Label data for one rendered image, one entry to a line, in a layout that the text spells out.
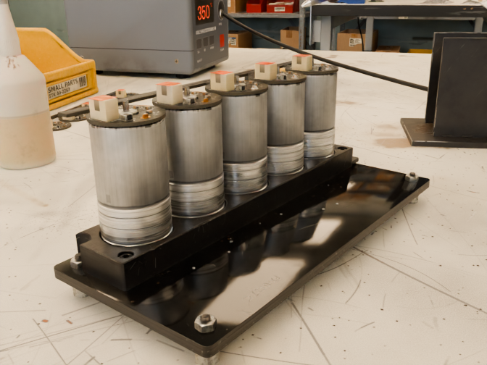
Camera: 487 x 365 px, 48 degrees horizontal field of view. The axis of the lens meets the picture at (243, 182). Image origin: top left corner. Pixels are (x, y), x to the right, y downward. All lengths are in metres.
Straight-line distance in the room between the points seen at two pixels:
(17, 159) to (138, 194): 0.17
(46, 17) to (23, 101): 5.77
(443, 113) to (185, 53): 0.30
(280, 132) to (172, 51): 0.37
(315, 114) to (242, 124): 0.06
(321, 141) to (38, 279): 0.14
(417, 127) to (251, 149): 0.20
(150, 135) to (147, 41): 0.43
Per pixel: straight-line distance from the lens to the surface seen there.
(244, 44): 4.74
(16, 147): 0.33
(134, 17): 0.61
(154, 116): 0.17
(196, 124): 0.19
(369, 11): 2.11
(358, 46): 4.32
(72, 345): 0.18
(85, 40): 0.64
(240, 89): 0.21
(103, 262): 0.18
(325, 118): 0.26
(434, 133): 0.38
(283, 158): 0.24
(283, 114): 0.23
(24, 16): 6.27
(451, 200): 0.28
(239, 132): 0.21
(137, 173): 0.17
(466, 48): 0.37
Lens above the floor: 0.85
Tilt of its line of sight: 21 degrees down
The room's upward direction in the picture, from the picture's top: 1 degrees counter-clockwise
